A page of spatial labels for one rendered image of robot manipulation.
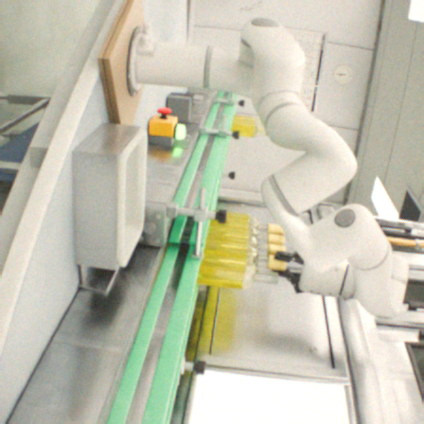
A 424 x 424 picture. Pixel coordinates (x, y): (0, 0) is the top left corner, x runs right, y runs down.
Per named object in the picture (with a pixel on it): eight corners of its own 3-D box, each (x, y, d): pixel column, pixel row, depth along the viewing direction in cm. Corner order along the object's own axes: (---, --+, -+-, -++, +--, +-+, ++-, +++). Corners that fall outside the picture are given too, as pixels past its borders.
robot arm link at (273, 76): (259, 142, 88) (270, 63, 77) (231, 80, 105) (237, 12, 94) (307, 139, 90) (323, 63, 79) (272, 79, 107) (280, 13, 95)
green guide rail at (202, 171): (169, 213, 106) (205, 218, 106) (169, 208, 106) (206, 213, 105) (225, 76, 262) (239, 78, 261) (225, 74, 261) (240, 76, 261)
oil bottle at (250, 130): (211, 132, 215) (274, 141, 213) (212, 120, 212) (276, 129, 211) (212, 130, 220) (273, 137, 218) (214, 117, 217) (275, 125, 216)
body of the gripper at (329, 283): (344, 291, 116) (301, 279, 119) (355, 255, 112) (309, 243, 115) (341, 307, 110) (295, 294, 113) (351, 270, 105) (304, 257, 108)
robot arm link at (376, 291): (351, 227, 93) (380, 268, 108) (336, 288, 89) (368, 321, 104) (392, 229, 88) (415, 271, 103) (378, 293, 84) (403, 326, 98)
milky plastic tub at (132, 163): (78, 266, 87) (123, 273, 86) (73, 150, 77) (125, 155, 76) (104, 223, 102) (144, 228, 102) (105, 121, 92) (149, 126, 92)
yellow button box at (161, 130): (146, 143, 138) (171, 146, 138) (148, 118, 135) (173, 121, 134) (151, 136, 144) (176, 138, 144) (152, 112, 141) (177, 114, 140)
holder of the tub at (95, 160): (77, 288, 89) (116, 294, 89) (71, 150, 77) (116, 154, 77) (102, 244, 105) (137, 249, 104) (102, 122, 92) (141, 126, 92)
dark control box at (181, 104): (164, 118, 162) (188, 121, 162) (166, 96, 159) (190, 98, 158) (168, 113, 170) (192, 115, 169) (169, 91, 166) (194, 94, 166)
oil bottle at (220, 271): (161, 280, 111) (255, 292, 109) (162, 259, 108) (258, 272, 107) (166, 267, 116) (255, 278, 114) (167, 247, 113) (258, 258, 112)
